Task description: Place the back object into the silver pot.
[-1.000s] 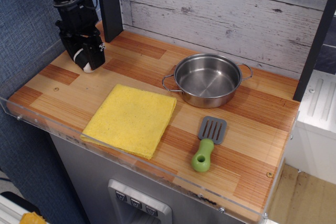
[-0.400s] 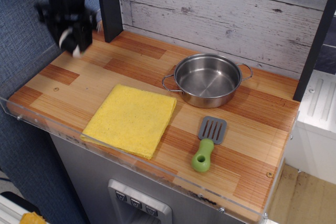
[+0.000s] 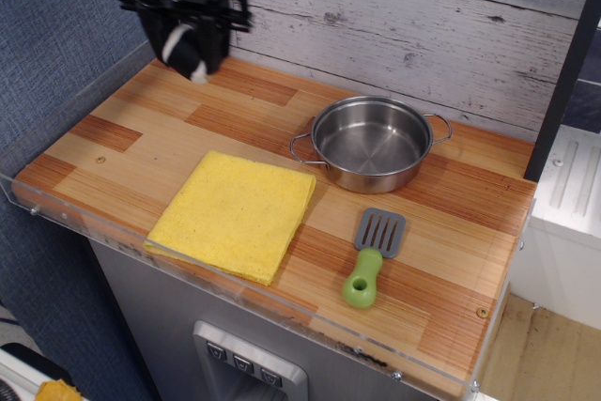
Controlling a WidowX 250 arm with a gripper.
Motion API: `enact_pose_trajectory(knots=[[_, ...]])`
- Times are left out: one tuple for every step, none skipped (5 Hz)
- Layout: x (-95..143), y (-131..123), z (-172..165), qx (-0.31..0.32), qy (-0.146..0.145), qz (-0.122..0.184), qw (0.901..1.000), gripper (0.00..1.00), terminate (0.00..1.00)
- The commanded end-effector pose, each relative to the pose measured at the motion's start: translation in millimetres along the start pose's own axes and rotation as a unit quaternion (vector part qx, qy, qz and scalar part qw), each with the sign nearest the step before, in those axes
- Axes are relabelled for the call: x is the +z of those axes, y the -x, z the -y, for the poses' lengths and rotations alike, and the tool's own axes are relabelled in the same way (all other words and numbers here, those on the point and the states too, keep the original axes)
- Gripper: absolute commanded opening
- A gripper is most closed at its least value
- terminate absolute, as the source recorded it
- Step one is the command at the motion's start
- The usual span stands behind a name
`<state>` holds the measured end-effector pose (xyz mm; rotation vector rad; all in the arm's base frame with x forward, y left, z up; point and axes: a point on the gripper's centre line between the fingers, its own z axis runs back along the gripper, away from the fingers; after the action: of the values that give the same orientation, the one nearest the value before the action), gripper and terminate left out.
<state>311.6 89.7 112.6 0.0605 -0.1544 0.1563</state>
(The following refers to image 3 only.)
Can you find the plush sushi roll toy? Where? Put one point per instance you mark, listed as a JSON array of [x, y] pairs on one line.
[[181, 53]]

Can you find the white ribbed side shelf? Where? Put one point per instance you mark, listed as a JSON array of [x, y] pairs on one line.
[[568, 191]]

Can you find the grey spatula green handle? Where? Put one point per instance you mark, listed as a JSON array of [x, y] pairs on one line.
[[379, 236]]

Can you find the black right vertical post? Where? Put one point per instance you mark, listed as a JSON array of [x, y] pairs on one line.
[[572, 65]]

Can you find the stainless steel pot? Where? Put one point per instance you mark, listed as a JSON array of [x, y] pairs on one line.
[[369, 144]]

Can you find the silver toy dispenser panel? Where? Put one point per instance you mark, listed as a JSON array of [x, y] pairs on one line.
[[235, 369]]

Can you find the clear acrylic guard rail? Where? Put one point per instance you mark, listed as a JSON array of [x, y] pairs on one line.
[[109, 171]]

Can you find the yellow folded cloth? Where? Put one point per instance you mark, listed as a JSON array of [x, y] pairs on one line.
[[234, 214]]

